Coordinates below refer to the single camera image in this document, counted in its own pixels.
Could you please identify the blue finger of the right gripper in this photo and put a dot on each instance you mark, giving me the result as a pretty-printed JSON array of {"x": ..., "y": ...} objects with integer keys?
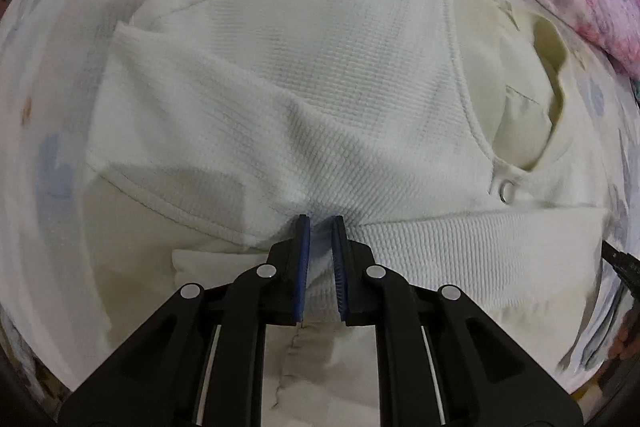
[{"x": 626, "y": 266}]

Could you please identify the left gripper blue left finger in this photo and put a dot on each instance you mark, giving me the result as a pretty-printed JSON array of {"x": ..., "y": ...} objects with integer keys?
[{"x": 291, "y": 259}]

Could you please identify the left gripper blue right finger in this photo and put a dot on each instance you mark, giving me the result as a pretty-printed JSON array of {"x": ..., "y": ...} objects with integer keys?
[{"x": 350, "y": 263}]

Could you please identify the white waffle knit garment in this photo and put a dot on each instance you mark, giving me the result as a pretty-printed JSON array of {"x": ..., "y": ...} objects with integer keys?
[{"x": 451, "y": 135}]

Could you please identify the person's right hand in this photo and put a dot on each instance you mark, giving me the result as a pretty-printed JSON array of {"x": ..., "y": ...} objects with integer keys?
[{"x": 624, "y": 345}]

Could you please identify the white floral bed sheet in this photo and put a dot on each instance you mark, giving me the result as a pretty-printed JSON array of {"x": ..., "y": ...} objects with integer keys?
[{"x": 53, "y": 55}]

